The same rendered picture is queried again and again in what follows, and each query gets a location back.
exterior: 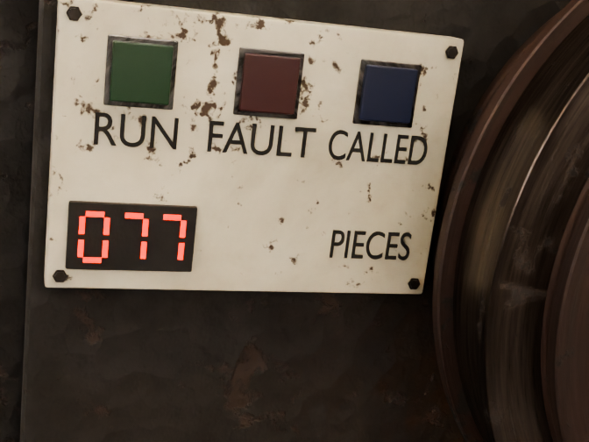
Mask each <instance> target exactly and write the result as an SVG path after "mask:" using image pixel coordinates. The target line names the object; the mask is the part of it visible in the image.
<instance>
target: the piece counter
mask: <svg viewBox="0 0 589 442"><path fill-rule="evenodd" d="M143 216H144V213H125V217H124V218H137V219H143ZM86 217H104V211H86ZM86 217H80V220H79V234H84V232H85V218H86ZM163 220H181V215H167V214H164V215H163ZM148 223H149V219H143V227H142V236H143V237H147V234H148ZM186 224H187V221H183V220H181V229H180V238H185V234H186ZM109 233H110V217H104V224H103V235H109ZM146 245H147V242H141V250H140V259H145V257H146ZM108 246H109V241H108V240H103V250H102V258H108ZM83 247H84V239H78V250H77V257H83ZM183 254H184V243H179V249H178V259H177V260H183ZM102 258H94V257H83V263H102Z"/></svg>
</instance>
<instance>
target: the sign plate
mask: <svg viewBox="0 0 589 442"><path fill-rule="evenodd" d="M113 40H121V41H130V42H139V43H148V44H158V45H167V46H173V47H174V55H173V66H172V76H171V87H170V97H169V105H160V104H149V103H127V102H115V101H110V99H109V97H110V71H111V57H112V44H113ZM463 45H464V41H463V40H462V39H458V38H454V37H450V36H442V35H433V34H425V33H417V32H401V31H393V30H385V29H377V28H368V27H360V26H352V25H336V24H328V23H320V22H312V21H304V20H295V19H287V18H272V17H263V16H255V15H247V14H239V13H230V12H222V11H207V10H198V9H190V8H182V7H174V6H165V5H157V4H142V3H134V2H126V1H118V0H58V8H57V25H56V44H55V62H54V79H53V115H52V132H51V150H50V168H49V186H48V204H47V221H46V257H45V274H44V277H45V286H46V287H48V288H87V289H182V290H230V291H279V292H326V293H374V294H421V293H422V290H423V284H424V279H425V274H426V267H427V262H428V257H429V247H430V241H431V236H432V231H433V225H434V220H435V215H436V205H437V199H438V194H439V189H440V183H441V178H442V172H443V167H444V157H445V152H446V147H447V141H448V136H449V130H450V125H451V115H452V110H453V104H454V99H455V94H456V88H457V82H458V72H459V67H460V61H461V56H462V51H463ZM245 53H258V54H267V55H277V56H286V57H295V58H300V59H301V64H300V71H299V79H298V86H297V93H296V101H295V108H294V115H286V114H274V113H263V112H251V111H241V110H239V108H238V107H239V98H240V90H241V82H242V73H243V64H244V56H245ZM367 64H368V65H378V66H387V67H396V68H413V69H417V70H418V73H417V78H416V84H415V94H414V101H413V106H412V112H411V118H410V123H409V124H401V123H389V122H378V121H366V120H359V119H358V113H359V106H360V100H361V94H362V88H363V81H364V74H365V65H367ZM86 211H104V217H110V233H109V235H103V224H104V217H86ZM125 213H144V216H143V219H149V223H148V234H147V237H143V236H142V227H143V219H137V218H124V217H125ZM164 214H167V215H181V220H183V221H187V224H186V234H185V238H180V229H181V220H163V215H164ZM80 217H86V218H85V232H84V234H79V220H80ZM78 239H84V247H83V257H94V258H102V250H103V240H108V241H109V246H108V258H102V263H83V257H77V250H78ZM141 242H147V245H146V257H145V259H140V250H141ZM179 243H184V254H183V260H177V259H178V249H179Z"/></svg>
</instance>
